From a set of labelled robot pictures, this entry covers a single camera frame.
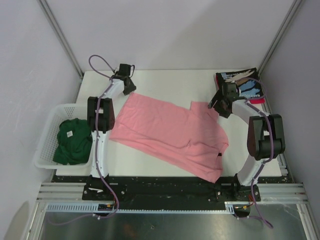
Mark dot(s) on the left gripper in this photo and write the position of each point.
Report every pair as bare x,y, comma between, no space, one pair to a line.
132,88

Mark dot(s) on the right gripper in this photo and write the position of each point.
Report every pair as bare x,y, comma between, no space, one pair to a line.
219,96

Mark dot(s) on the pink t shirt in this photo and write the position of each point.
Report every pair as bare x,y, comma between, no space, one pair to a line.
189,138

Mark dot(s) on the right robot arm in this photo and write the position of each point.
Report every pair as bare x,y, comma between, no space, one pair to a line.
265,138

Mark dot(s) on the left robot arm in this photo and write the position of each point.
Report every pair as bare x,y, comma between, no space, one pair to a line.
101,120

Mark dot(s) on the green t shirt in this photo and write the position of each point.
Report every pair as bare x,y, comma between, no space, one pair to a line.
74,142

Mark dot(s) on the white perforated plastic basket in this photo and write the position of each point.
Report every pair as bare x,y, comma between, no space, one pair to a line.
48,143

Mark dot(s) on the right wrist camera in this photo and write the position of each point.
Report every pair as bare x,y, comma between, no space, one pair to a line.
229,90

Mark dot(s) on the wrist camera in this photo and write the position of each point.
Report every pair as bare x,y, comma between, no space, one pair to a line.
229,90
125,70

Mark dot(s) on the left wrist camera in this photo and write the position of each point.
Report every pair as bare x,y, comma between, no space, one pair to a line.
125,70

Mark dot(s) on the white cable duct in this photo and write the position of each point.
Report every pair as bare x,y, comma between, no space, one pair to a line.
103,208

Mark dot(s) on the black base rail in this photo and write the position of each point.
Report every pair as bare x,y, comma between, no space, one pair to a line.
174,193

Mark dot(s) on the left aluminium frame post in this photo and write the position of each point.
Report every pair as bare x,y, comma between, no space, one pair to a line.
49,15

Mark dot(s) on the aluminium frame post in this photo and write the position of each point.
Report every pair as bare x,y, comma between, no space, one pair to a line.
284,27
49,15

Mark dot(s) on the right aluminium frame post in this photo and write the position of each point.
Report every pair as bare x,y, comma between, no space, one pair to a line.
284,27

